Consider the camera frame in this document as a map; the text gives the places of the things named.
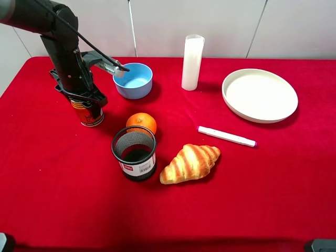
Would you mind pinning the orange drink can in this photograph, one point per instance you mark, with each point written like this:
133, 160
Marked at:
90, 114

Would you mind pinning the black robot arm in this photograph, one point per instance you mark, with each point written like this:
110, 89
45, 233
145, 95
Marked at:
58, 29

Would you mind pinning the black mesh pen holder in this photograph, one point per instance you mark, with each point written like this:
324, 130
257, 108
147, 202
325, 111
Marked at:
134, 148

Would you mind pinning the tall white milk cup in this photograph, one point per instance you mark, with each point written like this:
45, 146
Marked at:
193, 50

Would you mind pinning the croissant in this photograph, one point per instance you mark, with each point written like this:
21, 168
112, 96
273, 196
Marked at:
193, 162

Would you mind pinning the orange fruit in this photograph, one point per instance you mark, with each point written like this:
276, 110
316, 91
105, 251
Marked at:
142, 119

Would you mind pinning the cream round plate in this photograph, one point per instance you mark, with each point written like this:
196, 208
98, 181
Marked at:
259, 96

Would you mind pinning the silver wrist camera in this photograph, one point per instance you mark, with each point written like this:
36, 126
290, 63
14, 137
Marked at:
105, 64

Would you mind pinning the red velvet tablecloth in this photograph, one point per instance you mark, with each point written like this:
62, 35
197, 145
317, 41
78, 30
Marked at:
62, 189

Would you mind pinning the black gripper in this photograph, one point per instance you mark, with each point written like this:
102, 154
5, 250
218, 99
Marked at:
75, 80

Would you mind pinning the blue bowl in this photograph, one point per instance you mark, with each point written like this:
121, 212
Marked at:
136, 83

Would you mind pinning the white marker pen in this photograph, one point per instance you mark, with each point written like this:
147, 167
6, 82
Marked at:
227, 136

